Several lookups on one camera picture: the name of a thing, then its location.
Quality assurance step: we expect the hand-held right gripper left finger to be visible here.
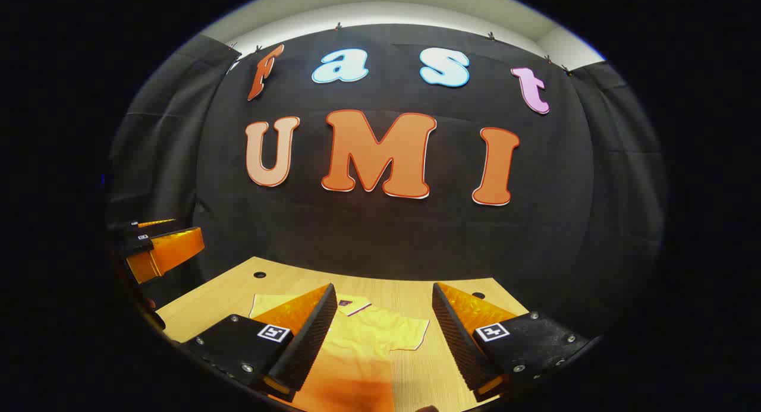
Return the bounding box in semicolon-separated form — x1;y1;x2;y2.
178;283;338;401

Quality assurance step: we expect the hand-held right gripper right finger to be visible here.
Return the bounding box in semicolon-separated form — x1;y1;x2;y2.
432;282;595;402

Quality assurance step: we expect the orange T-shirt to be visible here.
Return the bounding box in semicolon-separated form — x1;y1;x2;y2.
249;293;430;412

